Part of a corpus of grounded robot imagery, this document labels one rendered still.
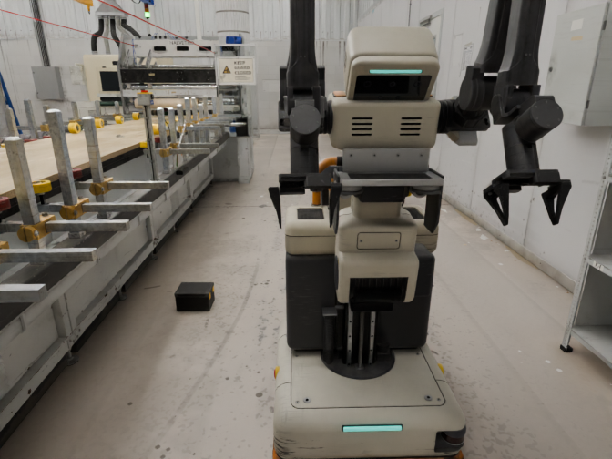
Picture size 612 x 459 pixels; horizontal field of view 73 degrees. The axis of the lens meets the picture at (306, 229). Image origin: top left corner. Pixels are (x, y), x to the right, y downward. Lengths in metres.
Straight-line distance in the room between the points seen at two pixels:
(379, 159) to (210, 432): 1.22
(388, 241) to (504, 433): 1.00
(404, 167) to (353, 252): 0.28
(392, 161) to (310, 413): 0.82
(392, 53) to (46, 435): 1.79
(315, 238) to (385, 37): 0.68
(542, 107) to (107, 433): 1.76
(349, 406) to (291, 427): 0.19
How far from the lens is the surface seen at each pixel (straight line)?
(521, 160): 0.90
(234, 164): 5.85
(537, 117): 0.86
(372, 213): 1.17
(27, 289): 1.08
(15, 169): 1.54
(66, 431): 1.99
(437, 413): 1.49
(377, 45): 1.06
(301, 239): 1.42
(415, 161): 1.11
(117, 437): 1.89
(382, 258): 1.17
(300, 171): 0.80
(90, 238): 1.84
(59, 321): 2.21
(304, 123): 0.76
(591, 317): 2.51
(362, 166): 1.08
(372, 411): 1.44
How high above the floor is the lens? 1.25
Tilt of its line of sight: 19 degrees down
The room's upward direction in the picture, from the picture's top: straight up
